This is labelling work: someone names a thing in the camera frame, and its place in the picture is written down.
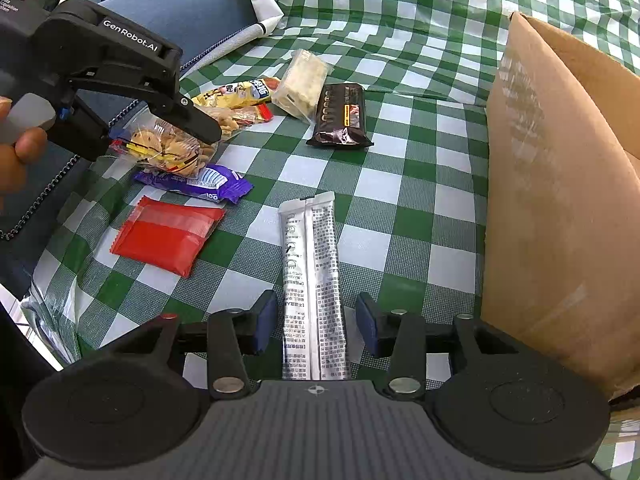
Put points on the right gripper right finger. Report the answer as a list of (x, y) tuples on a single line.
[(400, 336)]

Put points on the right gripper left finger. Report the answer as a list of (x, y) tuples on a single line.
[(232, 334)]

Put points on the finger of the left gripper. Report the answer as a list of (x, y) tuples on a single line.
[(190, 115)]

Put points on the round cookies clear packet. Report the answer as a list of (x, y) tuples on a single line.
[(156, 145)]

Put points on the yellow snack bar wrapper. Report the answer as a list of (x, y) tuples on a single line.
[(239, 94)]

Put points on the silver snack stick packet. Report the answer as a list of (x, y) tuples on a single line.
[(314, 333)]

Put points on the purple chocolate bar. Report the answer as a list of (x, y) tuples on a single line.
[(214, 183)]

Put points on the red snack packet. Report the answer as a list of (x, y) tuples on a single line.
[(168, 236)]

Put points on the white rice cracker packet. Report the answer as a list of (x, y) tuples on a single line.
[(299, 90)]

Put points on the dark brown chocolate bar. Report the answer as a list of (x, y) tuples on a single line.
[(341, 118)]

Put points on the small red orange candy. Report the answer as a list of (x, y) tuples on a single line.
[(232, 120)]

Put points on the person's left hand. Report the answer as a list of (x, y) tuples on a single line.
[(17, 145)]

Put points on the blue sofa cushion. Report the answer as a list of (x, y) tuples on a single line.
[(37, 177)]

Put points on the brown cardboard box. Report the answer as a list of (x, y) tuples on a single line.
[(562, 238)]

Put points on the green white checkered cloth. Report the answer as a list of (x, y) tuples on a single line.
[(410, 211)]

